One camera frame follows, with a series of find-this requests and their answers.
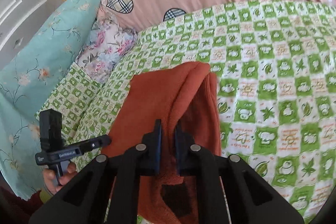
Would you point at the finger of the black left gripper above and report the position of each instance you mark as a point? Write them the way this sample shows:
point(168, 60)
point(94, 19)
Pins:
point(94, 143)

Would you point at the rust orange knit sweater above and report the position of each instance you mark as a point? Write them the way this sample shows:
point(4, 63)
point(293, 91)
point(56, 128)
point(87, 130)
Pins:
point(186, 95)

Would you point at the pastel floral pillow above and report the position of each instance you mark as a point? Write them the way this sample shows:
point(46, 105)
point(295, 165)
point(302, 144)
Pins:
point(105, 46)

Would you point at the dark red left sleeve forearm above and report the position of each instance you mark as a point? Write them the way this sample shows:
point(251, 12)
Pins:
point(16, 210)

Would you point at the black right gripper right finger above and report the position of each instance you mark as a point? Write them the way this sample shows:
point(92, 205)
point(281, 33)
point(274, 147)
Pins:
point(228, 189)

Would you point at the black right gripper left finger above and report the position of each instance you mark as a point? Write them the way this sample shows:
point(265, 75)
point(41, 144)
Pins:
point(107, 189)

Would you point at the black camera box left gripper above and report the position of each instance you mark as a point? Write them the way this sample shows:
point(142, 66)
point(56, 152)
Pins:
point(50, 122)

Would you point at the teal floral pillow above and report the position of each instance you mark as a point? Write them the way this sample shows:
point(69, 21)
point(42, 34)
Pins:
point(26, 83)

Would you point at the person's left hand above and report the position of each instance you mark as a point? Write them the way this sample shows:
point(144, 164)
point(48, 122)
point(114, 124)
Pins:
point(52, 184)

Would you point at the green white patterned bedsheet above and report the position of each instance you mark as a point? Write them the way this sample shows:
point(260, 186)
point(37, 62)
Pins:
point(275, 63)

